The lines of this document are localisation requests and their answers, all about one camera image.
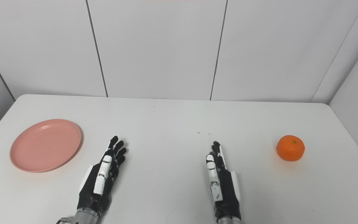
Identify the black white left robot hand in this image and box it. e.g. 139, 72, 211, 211
77, 136, 127, 216

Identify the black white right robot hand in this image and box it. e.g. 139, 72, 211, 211
206, 141, 242, 222

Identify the pink round plate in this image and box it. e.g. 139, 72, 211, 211
10, 119, 82, 173

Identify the orange fruit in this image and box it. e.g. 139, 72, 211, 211
276, 135, 305, 162

